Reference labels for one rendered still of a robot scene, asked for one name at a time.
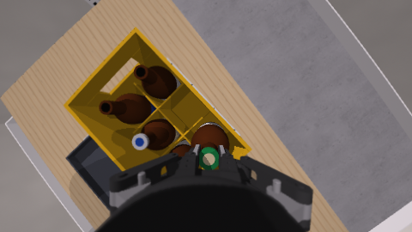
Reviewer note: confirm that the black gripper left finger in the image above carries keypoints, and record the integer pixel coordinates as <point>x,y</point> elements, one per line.
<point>127,183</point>

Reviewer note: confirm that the dark grey tray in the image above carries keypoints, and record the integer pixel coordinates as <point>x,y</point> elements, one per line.
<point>95,167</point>

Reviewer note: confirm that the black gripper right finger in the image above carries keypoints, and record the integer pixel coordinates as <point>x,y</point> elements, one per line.
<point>295,196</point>

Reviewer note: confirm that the yellow crate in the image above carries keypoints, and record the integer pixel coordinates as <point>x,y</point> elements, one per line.
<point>185,112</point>

